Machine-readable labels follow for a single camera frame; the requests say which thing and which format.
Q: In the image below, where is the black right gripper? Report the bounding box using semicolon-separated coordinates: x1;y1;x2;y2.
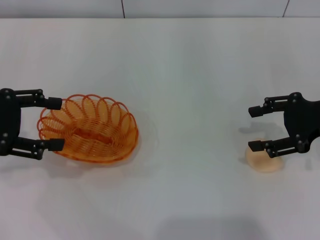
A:
247;92;320;159

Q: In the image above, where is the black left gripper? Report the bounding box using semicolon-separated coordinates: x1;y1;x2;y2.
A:
0;87;65;161

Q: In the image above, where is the orange woven plastic basket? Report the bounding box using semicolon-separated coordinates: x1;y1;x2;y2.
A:
36;93;140;165

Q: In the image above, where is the pale round bread bun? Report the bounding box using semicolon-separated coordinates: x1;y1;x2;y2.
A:
245;138;282;174

